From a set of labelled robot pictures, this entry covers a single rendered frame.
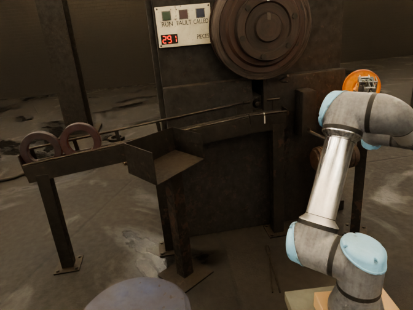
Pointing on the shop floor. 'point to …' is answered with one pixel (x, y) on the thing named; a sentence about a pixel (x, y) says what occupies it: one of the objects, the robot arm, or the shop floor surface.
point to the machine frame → (207, 219)
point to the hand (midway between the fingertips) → (361, 82)
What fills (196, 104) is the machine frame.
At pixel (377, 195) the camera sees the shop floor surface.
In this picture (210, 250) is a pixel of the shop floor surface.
